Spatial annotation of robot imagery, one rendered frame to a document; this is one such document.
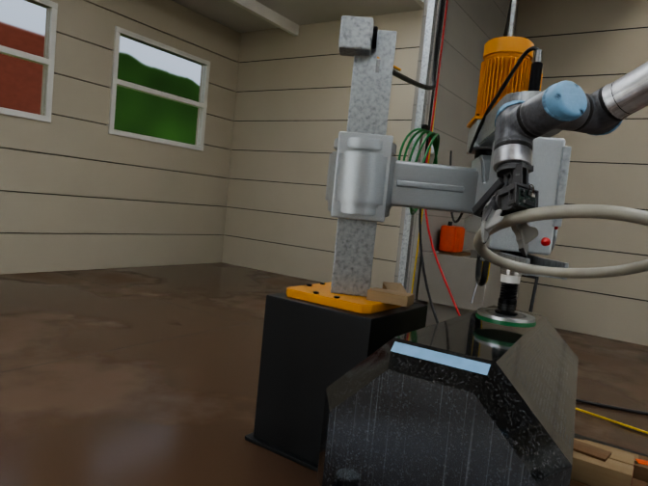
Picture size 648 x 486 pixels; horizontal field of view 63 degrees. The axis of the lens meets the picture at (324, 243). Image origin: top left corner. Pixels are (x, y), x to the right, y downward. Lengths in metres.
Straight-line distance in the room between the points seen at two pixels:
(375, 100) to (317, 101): 5.95
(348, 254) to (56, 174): 5.52
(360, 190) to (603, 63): 5.05
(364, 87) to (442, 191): 0.62
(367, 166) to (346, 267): 0.50
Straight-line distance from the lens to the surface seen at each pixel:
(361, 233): 2.56
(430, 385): 1.64
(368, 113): 2.60
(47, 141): 7.53
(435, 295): 4.99
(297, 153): 8.60
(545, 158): 2.06
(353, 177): 2.49
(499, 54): 2.80
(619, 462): 2.83
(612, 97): 1.39
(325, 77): 8.56
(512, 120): 1.38
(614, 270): 1.68
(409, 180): 2.60
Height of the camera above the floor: 1.21
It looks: 4 degrees down
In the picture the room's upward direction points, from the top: 6 degrees clockwise
